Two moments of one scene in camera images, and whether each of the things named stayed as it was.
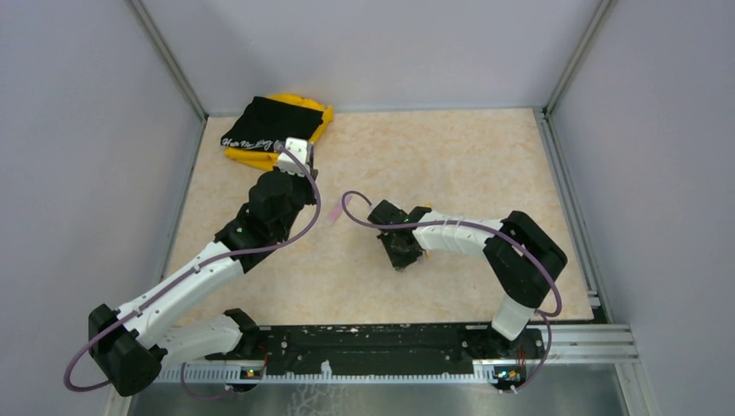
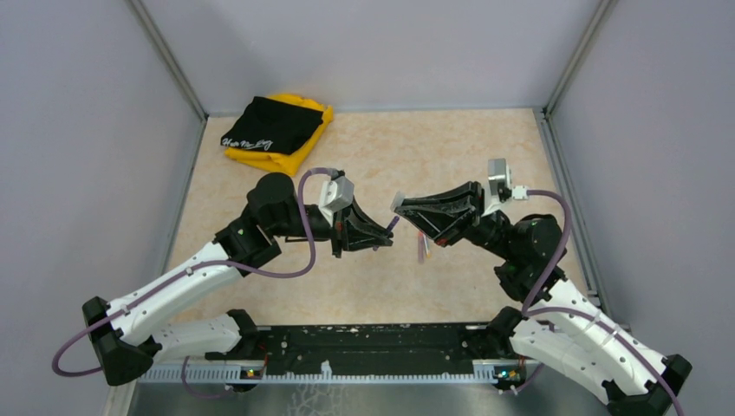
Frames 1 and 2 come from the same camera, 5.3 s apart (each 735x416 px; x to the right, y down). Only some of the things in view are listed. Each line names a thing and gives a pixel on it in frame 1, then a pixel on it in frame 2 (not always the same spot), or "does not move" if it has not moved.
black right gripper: [399, 263] to [449, 216]
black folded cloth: [266, 121] does not move
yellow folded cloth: [266, 159] does not move
